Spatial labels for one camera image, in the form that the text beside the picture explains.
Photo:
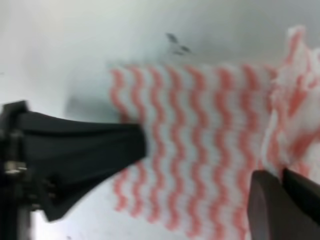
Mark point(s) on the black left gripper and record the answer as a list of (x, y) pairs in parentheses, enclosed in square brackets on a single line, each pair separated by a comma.
[(51, 163)]

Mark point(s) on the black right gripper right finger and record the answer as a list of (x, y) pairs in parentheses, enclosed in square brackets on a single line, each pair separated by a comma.
[(304, 192)]

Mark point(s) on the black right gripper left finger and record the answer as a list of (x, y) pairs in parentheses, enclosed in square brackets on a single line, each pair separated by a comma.
[(273, 215)]

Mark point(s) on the pink white wavy towel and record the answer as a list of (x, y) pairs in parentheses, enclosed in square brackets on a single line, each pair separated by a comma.
[(207, 129)]

